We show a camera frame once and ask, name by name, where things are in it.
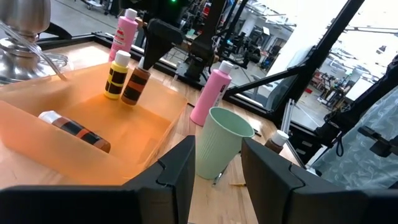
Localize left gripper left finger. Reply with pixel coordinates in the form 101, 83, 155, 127
0, 135, 197, 224

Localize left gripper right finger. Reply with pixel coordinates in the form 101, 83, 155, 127
241, 138, 398, 224

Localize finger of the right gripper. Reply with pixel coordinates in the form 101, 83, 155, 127
142, 18, 185, 71

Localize large pink paint bottle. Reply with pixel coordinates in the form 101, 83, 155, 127
108, 8, 139, 63
189, 60, 234, 127

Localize dark brown small paint bottle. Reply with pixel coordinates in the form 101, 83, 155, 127
264, 129, 290, 155

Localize thin black paint brush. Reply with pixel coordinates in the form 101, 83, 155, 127
211, 167, 228, 187

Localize yellow small paint bottle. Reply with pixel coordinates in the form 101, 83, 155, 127
104, 50, 132, 100

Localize mint green ribbed cup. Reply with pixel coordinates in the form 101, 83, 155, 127
195, 106, 256, 180

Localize clear plastic sheet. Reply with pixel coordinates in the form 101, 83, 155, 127
310, 85, 398, 191

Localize orange translucent plastic tray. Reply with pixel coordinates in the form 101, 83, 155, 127
0, 62, 189, 187

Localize white shade table lamp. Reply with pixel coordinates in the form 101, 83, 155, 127
0, 0, 74, 85

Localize silver aluminium rail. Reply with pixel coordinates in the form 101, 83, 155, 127
280, 98, 295, 135

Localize clear lamp power cord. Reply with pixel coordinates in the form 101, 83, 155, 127
0, 21, 68, 82

